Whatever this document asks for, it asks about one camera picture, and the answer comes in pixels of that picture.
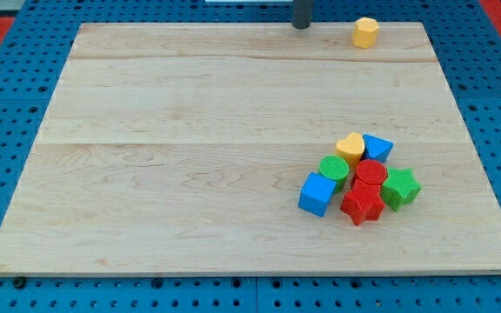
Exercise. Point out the blue triangle block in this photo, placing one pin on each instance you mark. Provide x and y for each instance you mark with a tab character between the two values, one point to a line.
376	148

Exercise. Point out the blue cube block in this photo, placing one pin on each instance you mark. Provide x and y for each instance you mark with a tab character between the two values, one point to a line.
316	194

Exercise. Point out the light wooden board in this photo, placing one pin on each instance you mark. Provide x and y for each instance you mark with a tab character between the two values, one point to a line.
180	149

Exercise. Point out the green cylinder block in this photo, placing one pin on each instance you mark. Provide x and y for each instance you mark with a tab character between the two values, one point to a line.
336	169

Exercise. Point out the yellow heart block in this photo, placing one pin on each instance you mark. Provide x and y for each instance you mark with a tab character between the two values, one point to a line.
351	149

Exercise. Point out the red cylinder block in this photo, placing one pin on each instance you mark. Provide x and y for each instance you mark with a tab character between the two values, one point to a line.
370	171

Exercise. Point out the red star block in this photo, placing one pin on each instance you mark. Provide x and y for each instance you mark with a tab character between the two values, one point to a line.
363	202

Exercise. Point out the green star block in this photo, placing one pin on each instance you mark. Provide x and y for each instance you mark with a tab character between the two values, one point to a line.
399	188

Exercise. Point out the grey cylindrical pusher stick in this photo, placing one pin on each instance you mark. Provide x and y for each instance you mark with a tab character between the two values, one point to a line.
301	14

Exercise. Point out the yellow hexagon block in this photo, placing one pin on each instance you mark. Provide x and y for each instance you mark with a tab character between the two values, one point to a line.
365	32

